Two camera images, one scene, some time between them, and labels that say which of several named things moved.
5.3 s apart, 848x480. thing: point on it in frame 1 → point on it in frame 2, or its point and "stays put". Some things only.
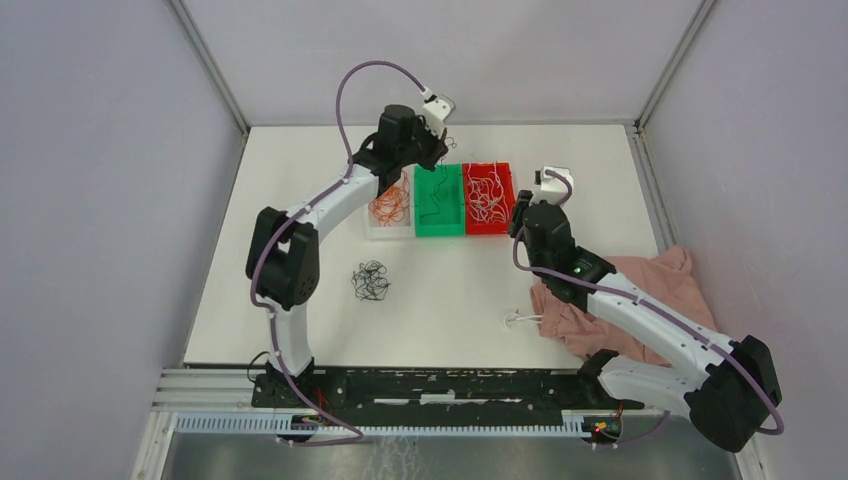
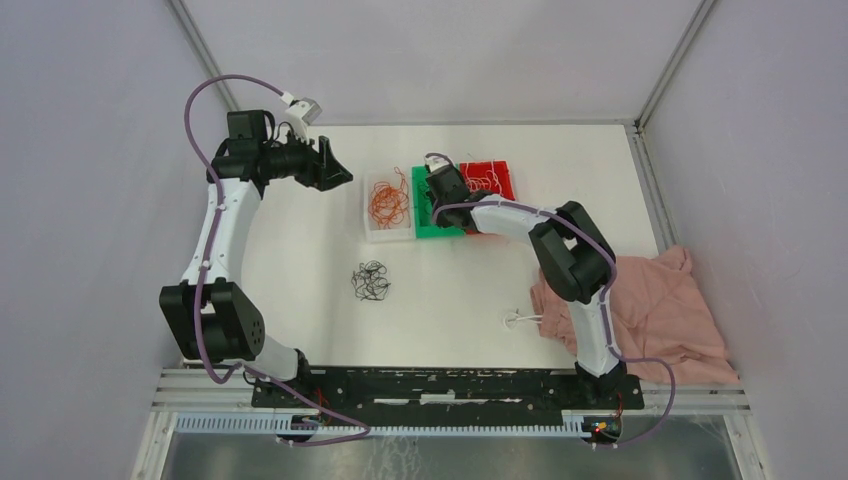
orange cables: (392, 205) stays put
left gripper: (438, 149) → (321, 170)
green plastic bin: (439, 201) stays put
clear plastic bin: (393, 216) stays put
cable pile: (369, 282) stays put
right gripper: (522, 201) → (436, 207)
